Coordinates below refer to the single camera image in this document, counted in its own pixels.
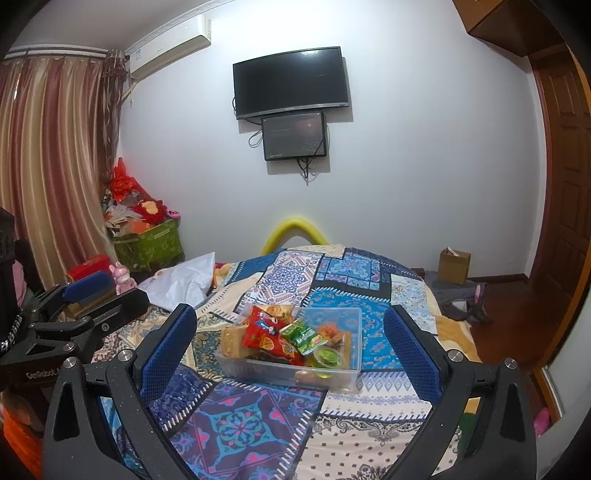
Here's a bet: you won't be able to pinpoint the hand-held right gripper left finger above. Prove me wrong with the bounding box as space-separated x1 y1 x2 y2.
41 302 199 480

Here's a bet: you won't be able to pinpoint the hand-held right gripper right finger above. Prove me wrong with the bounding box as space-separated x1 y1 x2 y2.
382 304 539 480

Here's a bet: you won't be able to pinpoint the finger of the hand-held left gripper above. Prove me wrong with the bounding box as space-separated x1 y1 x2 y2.
21 271 116 324
28 288 151 356

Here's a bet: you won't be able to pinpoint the clear plastic box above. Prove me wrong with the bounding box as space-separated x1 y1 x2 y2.
215 302 363 393

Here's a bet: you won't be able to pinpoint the orange fried snack packet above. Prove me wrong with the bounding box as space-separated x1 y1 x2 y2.
318 323 352 347

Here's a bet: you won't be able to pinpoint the green jelly cup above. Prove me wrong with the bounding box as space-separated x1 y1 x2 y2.
314 348 345 370

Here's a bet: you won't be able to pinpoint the red snack packet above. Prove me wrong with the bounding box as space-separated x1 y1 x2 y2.
242 305 289 361

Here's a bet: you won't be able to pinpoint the orange beige snack packet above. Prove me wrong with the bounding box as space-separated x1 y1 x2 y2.
252 304 296 324

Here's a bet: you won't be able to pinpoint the green snack packet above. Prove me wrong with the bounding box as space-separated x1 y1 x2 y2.
279 322 328 356

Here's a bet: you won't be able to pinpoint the red box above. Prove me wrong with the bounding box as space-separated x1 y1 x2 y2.
67 255 114 282

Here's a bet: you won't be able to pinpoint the pink toy figure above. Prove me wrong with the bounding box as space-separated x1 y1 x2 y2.
108 261 139 295

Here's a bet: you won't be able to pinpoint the white pillow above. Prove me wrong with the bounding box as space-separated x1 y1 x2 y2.
139 251 218 310

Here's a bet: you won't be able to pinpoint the square cracker packet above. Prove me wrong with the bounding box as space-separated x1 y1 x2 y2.
222 325 245 358

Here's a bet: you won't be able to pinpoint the green storage box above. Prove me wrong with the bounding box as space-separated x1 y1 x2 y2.
113 219 185 273

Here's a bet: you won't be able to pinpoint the black pink plush toy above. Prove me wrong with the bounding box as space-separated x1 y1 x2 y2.
13 239 44 308

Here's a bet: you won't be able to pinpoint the grey clothes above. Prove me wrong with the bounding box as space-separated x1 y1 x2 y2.
425 272 492 324

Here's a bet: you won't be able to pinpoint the orange cloth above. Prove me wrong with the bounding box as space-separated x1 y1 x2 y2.
0 408 44 478

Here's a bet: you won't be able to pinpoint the red plush toy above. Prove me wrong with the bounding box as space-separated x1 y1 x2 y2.
134 199 169 222

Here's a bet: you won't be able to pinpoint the cardboard box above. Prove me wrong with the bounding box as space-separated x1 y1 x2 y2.
438 248 472 285

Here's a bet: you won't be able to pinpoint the red plastic bag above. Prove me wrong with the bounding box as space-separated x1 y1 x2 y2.
111 157 139 201

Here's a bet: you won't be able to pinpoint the striped brown curtain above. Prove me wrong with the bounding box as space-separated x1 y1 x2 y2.
0 48 127 296

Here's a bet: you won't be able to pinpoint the yellow foam tube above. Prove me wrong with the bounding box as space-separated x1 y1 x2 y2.
261 218 329 256

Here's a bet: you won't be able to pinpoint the wooden door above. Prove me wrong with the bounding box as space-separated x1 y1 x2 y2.
529 46 591 296

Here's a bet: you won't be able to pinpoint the small black monitor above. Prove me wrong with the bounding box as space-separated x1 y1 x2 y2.
262 112 328 161

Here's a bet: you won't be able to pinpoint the white air conditioner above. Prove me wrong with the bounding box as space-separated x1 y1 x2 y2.
127 13 213 80

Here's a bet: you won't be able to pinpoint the wooden wardrobe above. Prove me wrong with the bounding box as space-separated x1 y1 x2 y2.
452 0 568 56

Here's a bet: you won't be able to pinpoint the wall television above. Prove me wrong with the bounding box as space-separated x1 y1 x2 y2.
232 46 350 121

